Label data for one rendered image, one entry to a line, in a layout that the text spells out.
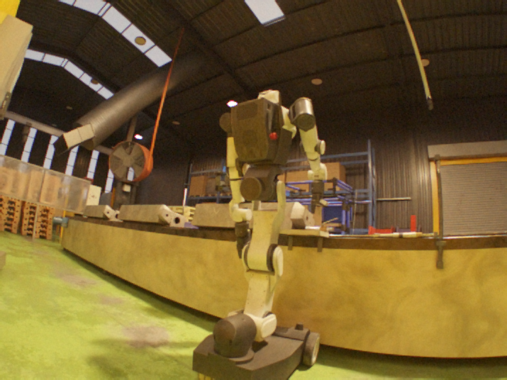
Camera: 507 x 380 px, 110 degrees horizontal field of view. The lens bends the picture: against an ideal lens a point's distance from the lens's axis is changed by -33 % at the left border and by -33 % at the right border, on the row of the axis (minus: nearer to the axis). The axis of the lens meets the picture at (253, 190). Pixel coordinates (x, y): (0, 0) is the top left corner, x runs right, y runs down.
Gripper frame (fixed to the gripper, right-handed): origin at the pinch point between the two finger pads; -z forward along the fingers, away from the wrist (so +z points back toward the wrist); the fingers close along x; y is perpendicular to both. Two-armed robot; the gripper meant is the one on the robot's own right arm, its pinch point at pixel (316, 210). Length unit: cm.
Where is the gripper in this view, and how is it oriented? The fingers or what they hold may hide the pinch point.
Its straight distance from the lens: 168.8
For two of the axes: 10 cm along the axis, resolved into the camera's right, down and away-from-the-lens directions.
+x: 5.8, 2.3, 7.8
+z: 0.9, -9.7, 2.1
